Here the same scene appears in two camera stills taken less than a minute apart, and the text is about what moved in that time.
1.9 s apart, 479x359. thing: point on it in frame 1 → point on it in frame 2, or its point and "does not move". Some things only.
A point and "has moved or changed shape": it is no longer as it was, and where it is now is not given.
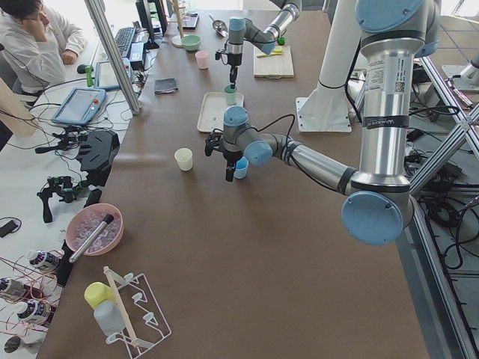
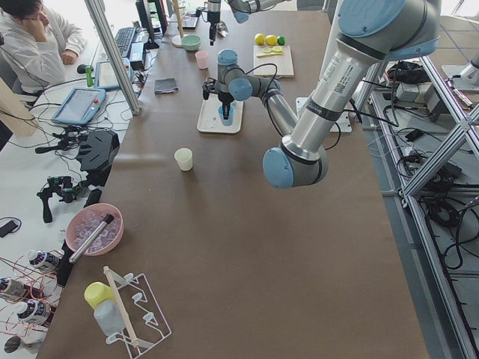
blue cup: (241, 170) has moved or changed shape
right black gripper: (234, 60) → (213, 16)
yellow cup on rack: (97, 292) does not move
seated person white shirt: (35, 44) does not move
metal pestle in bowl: (107, 220) does not move
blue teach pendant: (80, 107) does not move
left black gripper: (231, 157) → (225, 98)
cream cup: (183, 157) does not move
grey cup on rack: (108, 317) does not move
